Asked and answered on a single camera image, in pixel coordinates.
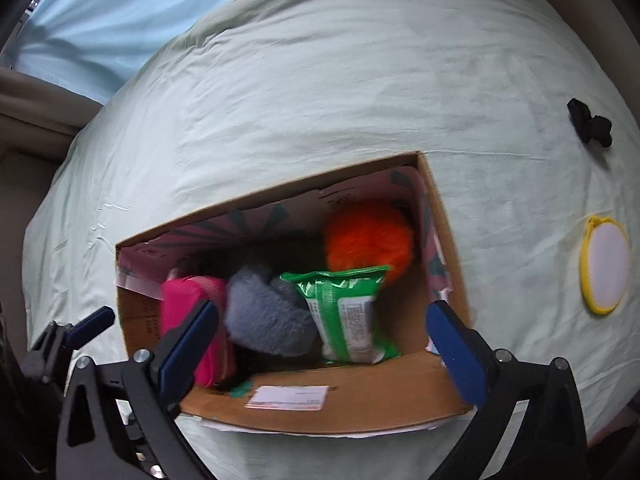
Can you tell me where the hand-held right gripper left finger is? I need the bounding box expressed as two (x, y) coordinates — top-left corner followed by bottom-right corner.
(56, 299), (221, 480)

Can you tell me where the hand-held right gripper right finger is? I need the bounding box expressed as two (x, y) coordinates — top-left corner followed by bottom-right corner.
(424, 299), (589, 480)

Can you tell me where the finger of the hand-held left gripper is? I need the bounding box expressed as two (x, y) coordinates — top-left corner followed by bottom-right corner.
(30, 305), (116, 357)

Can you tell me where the pink pouch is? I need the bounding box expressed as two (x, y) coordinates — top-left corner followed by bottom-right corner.
(160, 274), (237, 387)

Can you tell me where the grey plush ball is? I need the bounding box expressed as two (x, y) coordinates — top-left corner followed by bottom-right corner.
(223, 265), (321, 357)

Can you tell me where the cardboard box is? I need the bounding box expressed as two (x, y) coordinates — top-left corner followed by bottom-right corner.
(113, 151), (476, 436)

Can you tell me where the green wet wipes packet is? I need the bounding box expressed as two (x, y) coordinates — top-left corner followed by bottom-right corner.
(279, 264), (401, 365)

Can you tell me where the orange plush ball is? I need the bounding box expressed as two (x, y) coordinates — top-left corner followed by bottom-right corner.
(322, 201), (416, 286)

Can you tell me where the dark hair scrunchie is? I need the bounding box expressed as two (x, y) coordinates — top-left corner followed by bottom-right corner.
(566, 97), (614, 149)

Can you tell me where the light blue hanging sheet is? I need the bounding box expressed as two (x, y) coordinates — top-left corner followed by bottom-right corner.
(9, 0), (321, 106)

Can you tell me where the beige upholstered bed frame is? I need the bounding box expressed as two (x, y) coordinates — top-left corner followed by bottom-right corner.
(0, 67), (104, 312)

